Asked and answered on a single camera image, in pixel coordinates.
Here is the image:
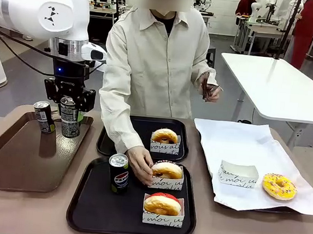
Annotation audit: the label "background table with clutter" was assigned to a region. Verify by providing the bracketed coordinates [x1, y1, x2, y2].
[87, 0, 120, 27]

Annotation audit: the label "black stand pole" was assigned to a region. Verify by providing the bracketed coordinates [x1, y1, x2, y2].
[273, 0, 304, 62]

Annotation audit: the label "person's left hand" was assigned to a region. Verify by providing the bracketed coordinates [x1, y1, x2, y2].
[204, 85, 222, 103]

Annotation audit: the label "white folding table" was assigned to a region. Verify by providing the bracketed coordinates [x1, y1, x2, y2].
[214, 52, 313, 153]

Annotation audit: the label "brown plastic serving tray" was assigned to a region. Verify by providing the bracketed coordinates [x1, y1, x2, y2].
[0, 107, 95, 198]

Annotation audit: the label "grey background work table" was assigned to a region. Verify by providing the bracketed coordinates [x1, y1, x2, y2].
[232, 16, 293, 58]

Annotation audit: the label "person's left forearm cream sleeve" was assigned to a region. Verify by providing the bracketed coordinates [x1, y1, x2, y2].
[193, 59, 221, 91]

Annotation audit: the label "black stool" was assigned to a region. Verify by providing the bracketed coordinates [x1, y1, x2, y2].
[205, 46, 217, 68]

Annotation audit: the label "black plastic serving tray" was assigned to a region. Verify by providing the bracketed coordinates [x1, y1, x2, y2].
[65, 153, 202, 234]
[95, 112, 192, 164]

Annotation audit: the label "black Pepsi can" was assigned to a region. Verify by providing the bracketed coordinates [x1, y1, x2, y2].
[106, 152, 131, 195]

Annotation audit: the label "white paper sheet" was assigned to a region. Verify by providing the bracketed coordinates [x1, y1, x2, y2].
[186, 117, 313, 218]

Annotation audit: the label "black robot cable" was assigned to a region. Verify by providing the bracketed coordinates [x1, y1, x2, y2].
[0, 23, 92, 80]

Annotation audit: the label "red glazed donut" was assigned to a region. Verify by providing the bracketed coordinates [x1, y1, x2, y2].
[143, 191, 182, 217]
[140, 193, 186, 229]

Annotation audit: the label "yellow sprinkled donut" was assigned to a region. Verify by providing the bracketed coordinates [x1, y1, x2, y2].
[261, 172, 299, 202]

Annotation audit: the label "golden brown donut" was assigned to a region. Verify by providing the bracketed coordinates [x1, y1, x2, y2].
[150, 127, 180, 146]

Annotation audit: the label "person in cream shirt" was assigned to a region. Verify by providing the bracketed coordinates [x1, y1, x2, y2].
[93, 0, 227, 163]

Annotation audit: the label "short black drink can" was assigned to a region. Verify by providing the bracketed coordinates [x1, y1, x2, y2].
[31, 100, 57, 135]

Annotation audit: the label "bystander in dark red top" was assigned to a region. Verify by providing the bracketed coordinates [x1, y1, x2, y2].
[234, 0, 257, 18]

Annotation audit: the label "person's right hand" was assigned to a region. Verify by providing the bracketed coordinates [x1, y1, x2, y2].
[125, 145, 157, 187]

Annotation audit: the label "tall black drink can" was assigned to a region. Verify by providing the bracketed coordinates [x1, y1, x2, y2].
[57, 95, 82, 139]

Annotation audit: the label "white script-printed paper box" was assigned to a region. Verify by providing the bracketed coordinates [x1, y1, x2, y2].
[217, 159, 261, 190]

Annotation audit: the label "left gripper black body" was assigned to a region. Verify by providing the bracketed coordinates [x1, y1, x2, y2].
[50, 58, 91, 95]

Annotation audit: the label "person's right forearm cream sleeve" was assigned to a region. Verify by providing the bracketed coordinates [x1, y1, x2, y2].
[95, 87, 135, 154]

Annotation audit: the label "dark brown tongs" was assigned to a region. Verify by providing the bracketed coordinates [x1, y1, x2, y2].
[197, 71, 222, 103]

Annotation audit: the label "bystander in red dress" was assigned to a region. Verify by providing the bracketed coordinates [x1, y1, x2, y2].
[282, 0, 313, 71]

